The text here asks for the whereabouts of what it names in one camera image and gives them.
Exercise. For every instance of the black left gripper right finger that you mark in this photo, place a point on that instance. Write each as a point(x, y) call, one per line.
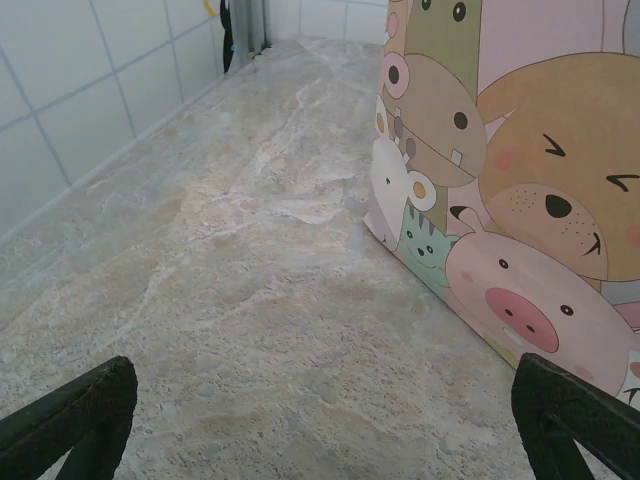
point(555, 400)

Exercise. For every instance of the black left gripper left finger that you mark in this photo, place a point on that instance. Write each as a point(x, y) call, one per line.
point(85, 415)

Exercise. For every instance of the cartoon animal paper bag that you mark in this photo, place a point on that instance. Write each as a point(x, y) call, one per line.
point(550, 150)

